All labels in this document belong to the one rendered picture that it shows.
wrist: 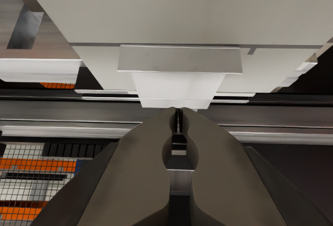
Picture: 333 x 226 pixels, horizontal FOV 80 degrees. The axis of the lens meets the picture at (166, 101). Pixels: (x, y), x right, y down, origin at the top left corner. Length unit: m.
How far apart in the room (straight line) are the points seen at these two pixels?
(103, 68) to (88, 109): 0.33
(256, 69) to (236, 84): 0.03
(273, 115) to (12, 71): 0.50
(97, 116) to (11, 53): 0.26
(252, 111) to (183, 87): 0.32
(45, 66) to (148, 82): 0.13
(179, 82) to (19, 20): 0.22
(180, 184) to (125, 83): 0.12
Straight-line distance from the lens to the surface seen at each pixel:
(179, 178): 0.22
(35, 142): 0.73
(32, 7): 0.31
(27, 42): 0.33
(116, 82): 0.21
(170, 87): 0.21
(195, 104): 0.25
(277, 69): 0.19
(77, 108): 0.53
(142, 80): 0.19
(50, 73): 0.30
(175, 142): 0.41
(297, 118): 0.55
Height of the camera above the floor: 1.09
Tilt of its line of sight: 21 degrees down
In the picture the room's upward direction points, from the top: 178 degrees counter-clockwise
